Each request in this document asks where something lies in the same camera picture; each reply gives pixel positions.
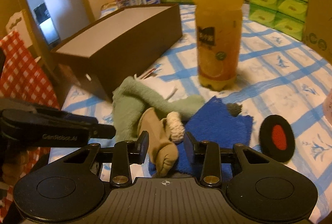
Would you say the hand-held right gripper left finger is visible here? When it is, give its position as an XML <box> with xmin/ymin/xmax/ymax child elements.
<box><xmin>63</xmin><ymin>131</ymin><xmax>149</xmax><ymax>187</ymax></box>

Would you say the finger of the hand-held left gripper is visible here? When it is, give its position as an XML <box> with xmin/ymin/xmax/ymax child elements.
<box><xmin>89</xmin><ymin>123</ymin><xmax>116</xmax><ymax>139</ymax></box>
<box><xmin>61</xmin><ymin>109</ymin><xmax>98</xmax><ymax>126</ymax></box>

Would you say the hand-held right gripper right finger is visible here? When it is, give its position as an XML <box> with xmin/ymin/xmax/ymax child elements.
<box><xmin>183</xmin><ymin>131</ymin><xmax>270</xmax><ymax>187</ymax></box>

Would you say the tan fuzzy sock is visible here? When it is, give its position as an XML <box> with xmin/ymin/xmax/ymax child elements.
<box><xmin>137</xmin><ymin>107</ymin><xmax>186</xmax><ymax>177</ymax></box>

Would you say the green plush toy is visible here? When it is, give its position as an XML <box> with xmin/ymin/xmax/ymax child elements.
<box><xmin>112</xmin><ymin>76</ymin><xmax>206</xmax><ymax>142</ymax></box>

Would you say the blue plush cloth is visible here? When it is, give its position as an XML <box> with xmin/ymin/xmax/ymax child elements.
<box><xmin>149</xmin><ymin>95</ymin><xmax>254</xmax><ymax>176</ymax></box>

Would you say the black and red round pad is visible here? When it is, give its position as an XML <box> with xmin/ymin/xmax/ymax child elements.
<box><xmin>259</xmin><ymin>115</ymin><xmax>296</xmax><ymax>164</ymax></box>

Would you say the dark brown storage box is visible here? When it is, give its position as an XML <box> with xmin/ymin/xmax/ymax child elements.
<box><xmin>50</xmin><ymin>3</ymin><xmax>183</xmax><ymax>103</ymax></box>

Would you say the red checkered cloth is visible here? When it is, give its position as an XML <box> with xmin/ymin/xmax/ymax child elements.
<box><xmin>0</xmin><ymin>30</ymin><xmax>61</xmax><ymax>214</ymax></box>

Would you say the small grey cloth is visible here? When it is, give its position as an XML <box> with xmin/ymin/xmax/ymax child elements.
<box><xmin>226</xmin><ymin>103</ymin><xmax>243</xmax><ymax>117</ymax></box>

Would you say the red pen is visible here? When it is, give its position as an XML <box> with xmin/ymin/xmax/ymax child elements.
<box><xmin>139</xmin><ymin>68</ymin><xmax>159</xmax><ymax>79</ymax></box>

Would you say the beige cardboard carton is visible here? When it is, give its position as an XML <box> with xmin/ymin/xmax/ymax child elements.
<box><xmin>5</xmin><ymin>10</ymin><xmax>35</xmax><ymax>51</ymax></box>

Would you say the blue checked tablecloth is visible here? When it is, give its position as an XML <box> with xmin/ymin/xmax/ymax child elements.
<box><xmin>49</xmin><ymin>2</ymin><xmax>332</xmax><ymax>222</ymax></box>

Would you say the orange juice bottle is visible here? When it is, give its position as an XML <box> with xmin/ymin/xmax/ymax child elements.
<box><xmin>192</xmin><ymin>0</ymin><xmax>245</xmax><ymax>91</ymax></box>

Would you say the white cup with pink lid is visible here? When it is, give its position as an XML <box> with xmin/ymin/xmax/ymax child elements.
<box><xmin>322</xmin><ymin>89</ymin><xmax>332</xmax><ymax>126</ymax></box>

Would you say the stack of green tissue packs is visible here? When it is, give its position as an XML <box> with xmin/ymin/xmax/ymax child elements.
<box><xmin>248</xmin><ymin>0</ymin><xmax>310</xmax><ymax>41</ymax></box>

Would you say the large cardboard box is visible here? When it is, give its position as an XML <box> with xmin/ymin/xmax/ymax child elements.
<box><xmin>302</xmin><ymin>0</ymin><xmax>332</xmax><ymax>58</ymax></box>

